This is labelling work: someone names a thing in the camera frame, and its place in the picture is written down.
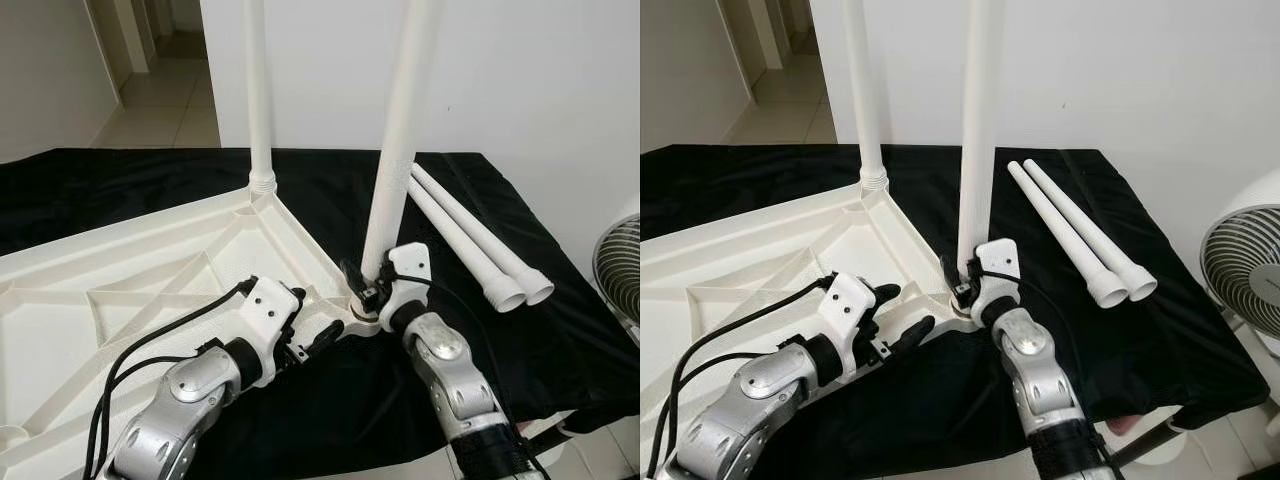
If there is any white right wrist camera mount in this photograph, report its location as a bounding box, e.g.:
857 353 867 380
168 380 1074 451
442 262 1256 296
972 238 1023 321
385 243 433 321

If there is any white pedestal fan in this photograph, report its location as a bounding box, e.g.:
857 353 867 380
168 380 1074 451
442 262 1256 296
1198 165 1280 441
593 195 641 346

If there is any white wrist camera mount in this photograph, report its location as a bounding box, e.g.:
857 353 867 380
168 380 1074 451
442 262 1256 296
240 277 306 366
818 272 879 361
972 238 1023 321
385 243 433 321

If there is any black metal table leg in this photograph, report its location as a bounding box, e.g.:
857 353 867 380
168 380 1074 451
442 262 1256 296
1110 418 1179 468
520 415 576 451

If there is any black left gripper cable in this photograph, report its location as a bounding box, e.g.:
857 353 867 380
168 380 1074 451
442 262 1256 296
95 342 223 471
685 340 807 381

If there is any white plastic children tabletop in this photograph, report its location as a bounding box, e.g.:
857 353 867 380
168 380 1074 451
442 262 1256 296
640 185 986 479
0 185 386 480

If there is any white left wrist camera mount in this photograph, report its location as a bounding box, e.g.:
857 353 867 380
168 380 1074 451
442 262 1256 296
818 272 879 361
240 277 306 366

